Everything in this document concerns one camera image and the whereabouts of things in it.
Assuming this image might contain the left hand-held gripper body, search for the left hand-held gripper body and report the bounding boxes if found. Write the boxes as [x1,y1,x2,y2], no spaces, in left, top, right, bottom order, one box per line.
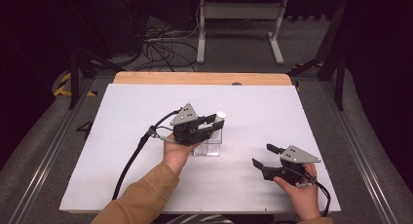
[169,102,212,147]

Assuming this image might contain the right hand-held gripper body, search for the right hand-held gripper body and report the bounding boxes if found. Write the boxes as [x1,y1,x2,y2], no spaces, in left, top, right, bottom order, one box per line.
[262,144,321,188]

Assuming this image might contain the white tube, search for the white tube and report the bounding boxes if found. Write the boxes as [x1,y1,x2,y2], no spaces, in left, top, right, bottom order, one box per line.
[213,110,227,125]

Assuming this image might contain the clear plastic organizer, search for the clear plastic organizer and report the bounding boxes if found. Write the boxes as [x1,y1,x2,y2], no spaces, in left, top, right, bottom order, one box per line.
[193,128,224,158]

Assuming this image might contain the person's left hand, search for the person's left hand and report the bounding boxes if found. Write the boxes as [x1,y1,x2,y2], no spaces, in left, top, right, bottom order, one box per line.
[162,132,204,174]

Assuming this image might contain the person's right hand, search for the person's right hand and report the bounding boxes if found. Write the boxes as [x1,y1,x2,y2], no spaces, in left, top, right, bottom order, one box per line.
[273,163,322,221]

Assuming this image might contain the white table board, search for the white table board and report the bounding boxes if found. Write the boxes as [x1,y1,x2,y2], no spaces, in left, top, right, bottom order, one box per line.
[58,83,342,214]

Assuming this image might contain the wooden table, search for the wooden table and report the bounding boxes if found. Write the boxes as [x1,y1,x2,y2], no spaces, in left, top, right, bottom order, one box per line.
[112,71,293,87]

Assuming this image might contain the black metal stand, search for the black metal stand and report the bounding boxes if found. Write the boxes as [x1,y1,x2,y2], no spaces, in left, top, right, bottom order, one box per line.
[286,0,347,112]
[66,0,126,110]

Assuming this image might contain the person's striped clothing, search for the person's striped clothing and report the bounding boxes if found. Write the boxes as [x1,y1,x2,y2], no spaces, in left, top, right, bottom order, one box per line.
[165,213,235,224]

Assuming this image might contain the yellow black hazard tape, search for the yellow black hazard tape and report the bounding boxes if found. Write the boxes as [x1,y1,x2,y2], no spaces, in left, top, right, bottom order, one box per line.
[53,71,98,97]

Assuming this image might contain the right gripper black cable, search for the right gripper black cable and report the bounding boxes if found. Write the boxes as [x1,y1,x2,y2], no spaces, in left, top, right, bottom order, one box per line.
[305,171,332,217]

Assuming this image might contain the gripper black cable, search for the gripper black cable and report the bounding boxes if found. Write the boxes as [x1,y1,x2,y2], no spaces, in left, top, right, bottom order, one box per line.
[305,171,332,217]
[111,108,183,201]

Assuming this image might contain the aluminium floor rail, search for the aluminium floor rail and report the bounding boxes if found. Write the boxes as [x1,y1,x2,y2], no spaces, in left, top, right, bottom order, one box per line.
[319,81,403,224]
[8,77,95,224]

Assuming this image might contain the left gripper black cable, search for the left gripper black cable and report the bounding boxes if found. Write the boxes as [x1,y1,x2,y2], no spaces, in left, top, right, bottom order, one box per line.
[111,108,183,201]

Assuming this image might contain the tangle of floor cables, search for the tangle of floor cables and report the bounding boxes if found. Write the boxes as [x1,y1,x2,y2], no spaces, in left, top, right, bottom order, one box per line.
[131,6,201,72]

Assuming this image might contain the white metal desk frame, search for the white metal desk frame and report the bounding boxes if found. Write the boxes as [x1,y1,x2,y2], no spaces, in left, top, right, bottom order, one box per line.
[196,0,289,66]

